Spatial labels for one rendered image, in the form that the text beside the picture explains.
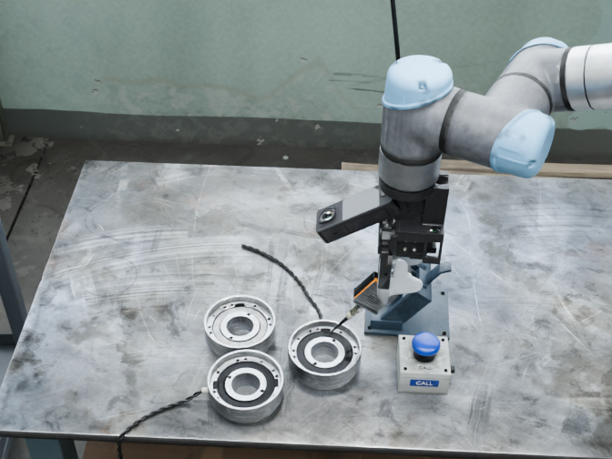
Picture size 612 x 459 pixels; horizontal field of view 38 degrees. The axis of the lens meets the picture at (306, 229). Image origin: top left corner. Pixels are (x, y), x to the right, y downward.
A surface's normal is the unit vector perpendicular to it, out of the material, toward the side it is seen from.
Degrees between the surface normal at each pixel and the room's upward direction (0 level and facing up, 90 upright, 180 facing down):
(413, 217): 90
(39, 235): 0
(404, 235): 90
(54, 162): 0
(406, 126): 90
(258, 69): 90
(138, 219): 0
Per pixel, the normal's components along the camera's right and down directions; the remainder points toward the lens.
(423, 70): 0.01, -0.75
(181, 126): -0.04, 0.66
